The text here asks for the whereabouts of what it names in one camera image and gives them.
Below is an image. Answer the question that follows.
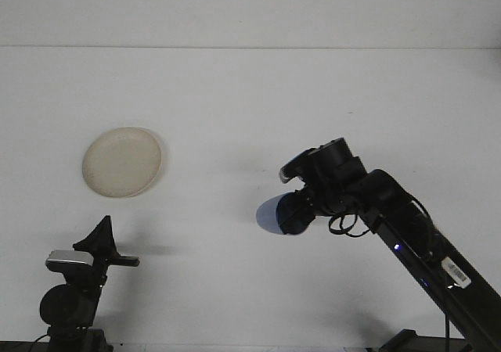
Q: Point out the pale blue cup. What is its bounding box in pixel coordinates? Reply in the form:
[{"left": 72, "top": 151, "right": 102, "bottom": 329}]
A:
[{"left": 256, "top": 192, "right": 311, "bottom": 237}]

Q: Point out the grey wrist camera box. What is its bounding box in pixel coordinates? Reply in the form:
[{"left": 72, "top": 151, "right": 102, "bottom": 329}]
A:
[
  {"left": 45, "top": 250, "right": 96, "bottom": 271},
  {"left": 279, "top": 150, "right": 315, "bottom": 184}
]

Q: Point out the pale round plate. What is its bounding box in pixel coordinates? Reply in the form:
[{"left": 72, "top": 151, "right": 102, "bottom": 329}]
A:
[{"left": 81, "top": 127, "right": 164, "bottom": 199}]

